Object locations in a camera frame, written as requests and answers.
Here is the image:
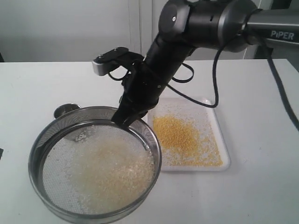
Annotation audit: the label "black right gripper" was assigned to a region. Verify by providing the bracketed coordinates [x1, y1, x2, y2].
[111, 61, 168, 128]

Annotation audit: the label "yellow-white powder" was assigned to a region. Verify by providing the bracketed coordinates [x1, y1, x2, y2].
[71, 126, 155, 214]

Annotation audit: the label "round steel mesh sieve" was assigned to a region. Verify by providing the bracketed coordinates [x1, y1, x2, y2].
[28, 106, 162, 224]

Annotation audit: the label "stainless steel cup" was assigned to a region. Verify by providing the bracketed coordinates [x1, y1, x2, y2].
[53, 103, 81, 119]

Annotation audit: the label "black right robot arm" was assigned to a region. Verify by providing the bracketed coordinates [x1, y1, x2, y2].
[112, 0, 299, 128]

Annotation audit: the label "yellow sifted fine grains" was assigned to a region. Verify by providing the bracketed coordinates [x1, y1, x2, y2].
[152, 102, 223, 168]

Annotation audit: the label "clear plastic tray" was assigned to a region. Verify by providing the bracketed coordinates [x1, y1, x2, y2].
[146, 97, 231, 172]

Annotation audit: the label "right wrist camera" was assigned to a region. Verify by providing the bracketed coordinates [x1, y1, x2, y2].
[92, 47, 144, 76]

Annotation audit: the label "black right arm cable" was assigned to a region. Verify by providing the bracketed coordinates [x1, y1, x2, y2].
[167, 42, 248, 108]

